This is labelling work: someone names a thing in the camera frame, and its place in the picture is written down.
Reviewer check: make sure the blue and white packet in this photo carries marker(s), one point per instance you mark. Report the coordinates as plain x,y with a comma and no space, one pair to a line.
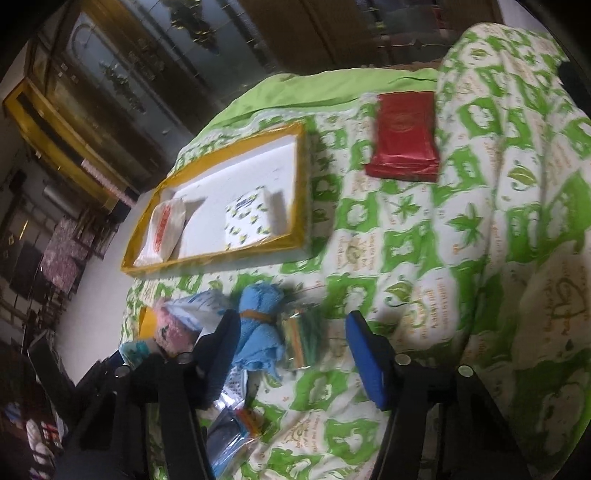
203,305

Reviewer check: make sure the clear packet of coloured cloths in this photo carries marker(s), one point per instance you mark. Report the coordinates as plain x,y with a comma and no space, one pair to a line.
226,429

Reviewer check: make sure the white tissue packet red print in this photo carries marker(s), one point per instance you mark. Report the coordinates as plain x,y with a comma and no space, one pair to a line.
161,230

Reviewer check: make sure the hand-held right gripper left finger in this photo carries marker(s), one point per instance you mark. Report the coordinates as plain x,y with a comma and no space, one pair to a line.
222,353

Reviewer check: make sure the white yellow-print tissue pack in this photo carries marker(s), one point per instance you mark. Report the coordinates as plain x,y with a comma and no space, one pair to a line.
249,217

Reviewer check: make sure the teal patterned packet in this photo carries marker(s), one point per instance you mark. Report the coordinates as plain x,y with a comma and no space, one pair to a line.
136,351

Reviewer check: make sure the floral cushioned chair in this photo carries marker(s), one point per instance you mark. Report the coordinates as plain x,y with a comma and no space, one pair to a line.
64,254

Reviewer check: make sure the yellow-brown foil packet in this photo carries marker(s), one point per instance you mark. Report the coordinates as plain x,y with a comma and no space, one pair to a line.
147,325

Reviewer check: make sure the red foil packet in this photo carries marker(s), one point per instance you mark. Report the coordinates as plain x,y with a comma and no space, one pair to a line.
404,136

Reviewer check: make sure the pink packet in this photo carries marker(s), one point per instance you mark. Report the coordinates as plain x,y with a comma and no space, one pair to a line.
173,330

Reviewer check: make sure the wooden glass-panelled doors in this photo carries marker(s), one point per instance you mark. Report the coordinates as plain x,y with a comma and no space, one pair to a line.
138,69

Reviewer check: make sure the yellow wooden frame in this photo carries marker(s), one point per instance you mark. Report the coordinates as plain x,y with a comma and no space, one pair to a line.
60,134

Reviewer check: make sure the yellow-edged white foam tray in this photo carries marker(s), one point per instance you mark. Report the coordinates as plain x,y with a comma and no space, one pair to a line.
240,175

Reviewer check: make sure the green and orange packet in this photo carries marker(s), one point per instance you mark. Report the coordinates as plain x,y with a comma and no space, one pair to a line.
300,337

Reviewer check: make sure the green printed blanket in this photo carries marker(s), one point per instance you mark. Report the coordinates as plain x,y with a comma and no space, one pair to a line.
415,258

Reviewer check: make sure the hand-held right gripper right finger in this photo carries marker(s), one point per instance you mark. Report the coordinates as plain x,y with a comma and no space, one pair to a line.
369,364

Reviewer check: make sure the blue towel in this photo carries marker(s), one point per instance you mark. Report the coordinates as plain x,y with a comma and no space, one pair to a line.
258,332

